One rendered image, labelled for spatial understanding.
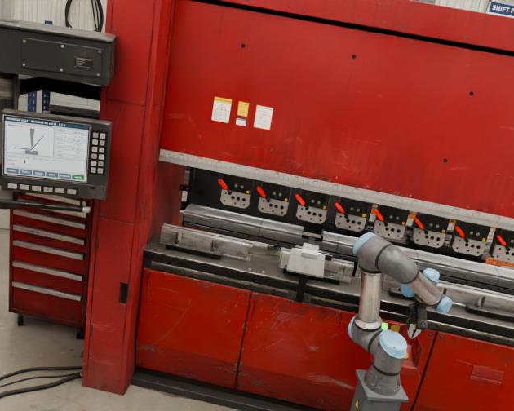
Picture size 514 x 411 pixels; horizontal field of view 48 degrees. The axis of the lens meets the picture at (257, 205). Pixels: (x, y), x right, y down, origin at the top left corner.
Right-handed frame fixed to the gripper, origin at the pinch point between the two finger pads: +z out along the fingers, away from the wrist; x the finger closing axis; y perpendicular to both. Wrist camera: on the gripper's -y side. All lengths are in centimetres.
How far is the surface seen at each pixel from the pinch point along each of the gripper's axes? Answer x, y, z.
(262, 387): 60, 31, 70
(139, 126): 141, 41, -68
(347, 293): 27.7, 28.3, -1.2
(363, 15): 47, 52, -132
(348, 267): 27.0, 41.0, -9.2
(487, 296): -44, 30, -10
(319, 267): 45, 28, -14
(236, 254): 86, 50, -2
